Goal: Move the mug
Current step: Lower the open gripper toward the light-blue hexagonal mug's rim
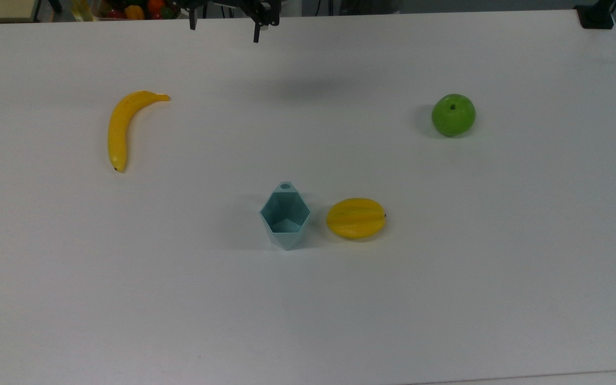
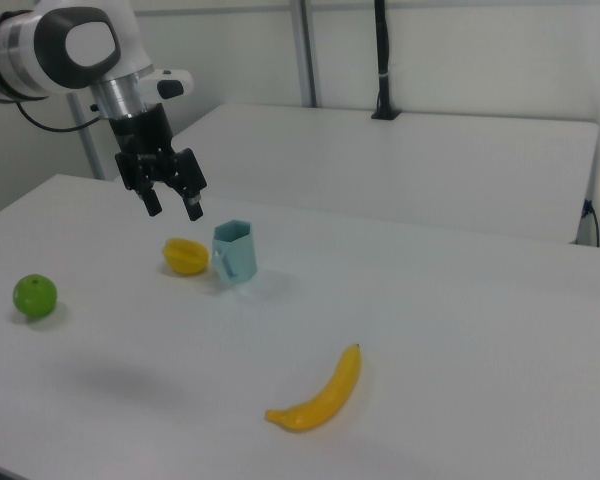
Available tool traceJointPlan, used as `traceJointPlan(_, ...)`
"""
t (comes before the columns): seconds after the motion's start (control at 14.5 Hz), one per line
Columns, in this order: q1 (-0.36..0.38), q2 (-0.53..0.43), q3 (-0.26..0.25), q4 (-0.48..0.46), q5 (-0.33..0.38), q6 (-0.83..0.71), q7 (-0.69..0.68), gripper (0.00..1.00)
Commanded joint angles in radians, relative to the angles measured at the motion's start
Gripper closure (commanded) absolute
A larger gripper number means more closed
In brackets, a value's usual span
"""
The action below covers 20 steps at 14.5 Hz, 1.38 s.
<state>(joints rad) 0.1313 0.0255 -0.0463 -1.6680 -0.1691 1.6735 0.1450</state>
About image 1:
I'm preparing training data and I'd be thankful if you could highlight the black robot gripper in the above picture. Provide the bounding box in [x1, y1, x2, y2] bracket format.
[180, 0, 282, 44]

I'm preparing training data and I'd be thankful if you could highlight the light blue faceted mug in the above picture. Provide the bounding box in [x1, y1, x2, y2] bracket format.
[259, 181, 312, 251]

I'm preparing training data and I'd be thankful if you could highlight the yellow banana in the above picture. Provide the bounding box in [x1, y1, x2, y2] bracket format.
[107, 90, 171, 173]

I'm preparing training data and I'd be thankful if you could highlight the yellow starfruit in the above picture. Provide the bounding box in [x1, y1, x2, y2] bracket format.
[326, 198, 387, 240]

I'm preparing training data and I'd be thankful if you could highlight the green apple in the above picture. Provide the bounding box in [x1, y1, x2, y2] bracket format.
[431, 94, 476, 137]

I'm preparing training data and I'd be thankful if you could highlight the black table clamp mount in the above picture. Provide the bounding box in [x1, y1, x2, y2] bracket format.
[574, 0, 616, 30]

